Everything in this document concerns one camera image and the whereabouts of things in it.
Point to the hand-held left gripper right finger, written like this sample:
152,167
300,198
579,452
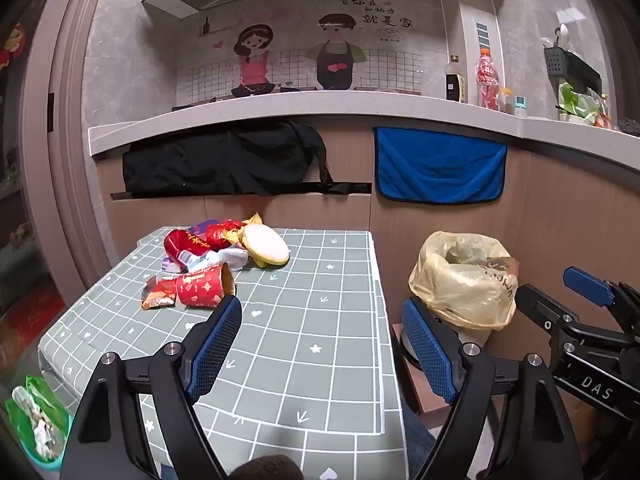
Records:
430,355

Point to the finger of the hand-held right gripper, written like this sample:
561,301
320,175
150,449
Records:
542,305
590,285

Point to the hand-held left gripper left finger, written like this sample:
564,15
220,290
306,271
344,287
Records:
215,350

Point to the red paper cup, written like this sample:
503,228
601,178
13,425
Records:
200,287

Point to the yellow plastic bin bag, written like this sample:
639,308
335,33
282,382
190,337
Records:
450,280

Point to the orange-red snack wrapper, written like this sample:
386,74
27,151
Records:
159,295

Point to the cartoon print tissue pack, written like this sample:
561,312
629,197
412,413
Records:
190,261

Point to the large red foil packet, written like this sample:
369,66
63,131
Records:
185,245

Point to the red wrapper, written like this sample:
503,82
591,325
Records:
222,235

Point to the round cream disc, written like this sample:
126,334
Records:
265,245

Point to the purple sponge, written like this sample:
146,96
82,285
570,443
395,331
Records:
205,227

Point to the yellow wrapper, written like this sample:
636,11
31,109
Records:
252,222

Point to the brown wooden stool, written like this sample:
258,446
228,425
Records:
420,395

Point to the beige wooden counter cabinet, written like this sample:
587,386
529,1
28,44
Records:
560,220

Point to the person's blue trouser leg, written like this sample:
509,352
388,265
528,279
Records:
415,435

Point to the dark brown fuzzy cloth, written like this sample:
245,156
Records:
265,469

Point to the dark scouring ball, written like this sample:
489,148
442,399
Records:
629,126

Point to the orange packet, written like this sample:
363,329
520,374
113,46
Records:
603,117

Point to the blue towel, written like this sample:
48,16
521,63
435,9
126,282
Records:
440,170

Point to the green vegetable bag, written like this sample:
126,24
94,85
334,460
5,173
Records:
575,105

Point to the black fabric bag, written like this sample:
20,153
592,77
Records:
220,165

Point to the small teal-capped bottle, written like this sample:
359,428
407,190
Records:
521,107

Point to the green plastic bag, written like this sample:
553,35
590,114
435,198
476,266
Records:
25,410

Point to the small orange-capped bottle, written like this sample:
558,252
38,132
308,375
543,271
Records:
505,102

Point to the black utensil holder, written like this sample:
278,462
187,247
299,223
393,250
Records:
555,60

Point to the red-filled plastic bottle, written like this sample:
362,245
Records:
487,80

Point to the dark sauce bottle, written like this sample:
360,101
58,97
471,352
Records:
456,85

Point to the black gas stove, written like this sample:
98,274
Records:
192,105

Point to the white utensil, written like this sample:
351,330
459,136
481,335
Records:
563,35

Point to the white water heater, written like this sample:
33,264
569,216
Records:
477,60

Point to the white speckled kitchen countertop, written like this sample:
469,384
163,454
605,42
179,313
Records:
350,107

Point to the red hanging decoration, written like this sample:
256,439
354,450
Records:
12,45

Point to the black wall rack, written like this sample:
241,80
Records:
582,72

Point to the brown door frame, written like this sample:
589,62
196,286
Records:
65,160

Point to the cartoon couple wall sticker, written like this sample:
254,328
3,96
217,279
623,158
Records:
290,60

